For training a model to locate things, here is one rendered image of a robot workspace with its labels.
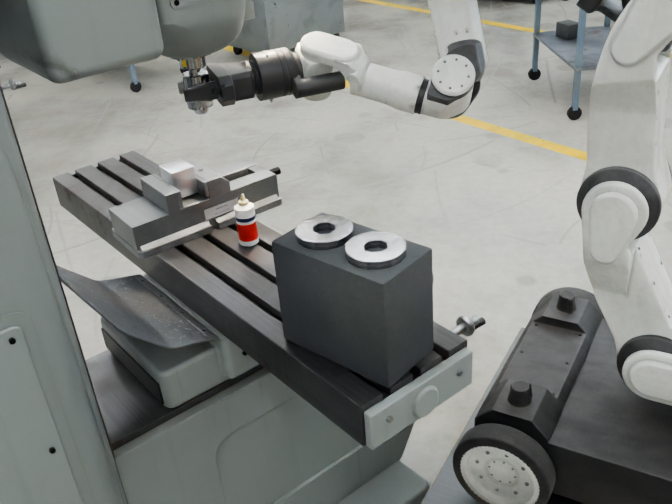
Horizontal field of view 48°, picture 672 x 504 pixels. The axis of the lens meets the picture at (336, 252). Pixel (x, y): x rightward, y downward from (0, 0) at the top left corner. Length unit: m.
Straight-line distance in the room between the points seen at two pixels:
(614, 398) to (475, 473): 0.33
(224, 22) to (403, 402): 0.68
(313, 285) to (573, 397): 0.72
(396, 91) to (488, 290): 1.70
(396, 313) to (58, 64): 0.60
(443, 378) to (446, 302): 1.73
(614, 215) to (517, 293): 1.63
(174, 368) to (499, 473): 0.67
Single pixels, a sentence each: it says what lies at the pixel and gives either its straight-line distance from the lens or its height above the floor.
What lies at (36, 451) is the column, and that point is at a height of 0.83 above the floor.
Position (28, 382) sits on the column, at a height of 0.95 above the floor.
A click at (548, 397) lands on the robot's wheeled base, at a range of 1.62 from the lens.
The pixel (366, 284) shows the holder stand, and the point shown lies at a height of 1.08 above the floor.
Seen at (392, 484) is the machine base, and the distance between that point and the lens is 1.99.
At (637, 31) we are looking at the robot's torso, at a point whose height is 1.33.
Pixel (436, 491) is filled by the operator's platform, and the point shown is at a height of 0.40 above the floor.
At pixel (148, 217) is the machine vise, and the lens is 1.59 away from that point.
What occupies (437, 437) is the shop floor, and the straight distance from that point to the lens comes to 2.38.
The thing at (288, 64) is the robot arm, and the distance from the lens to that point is 1.43.
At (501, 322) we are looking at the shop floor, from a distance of 2.85.
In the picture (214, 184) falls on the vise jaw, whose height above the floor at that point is 1.00.
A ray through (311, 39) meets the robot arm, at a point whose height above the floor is 1.30.
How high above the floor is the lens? 1.66
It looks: 30 degrees down
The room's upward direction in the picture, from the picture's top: 5 degrees counter-clockwise
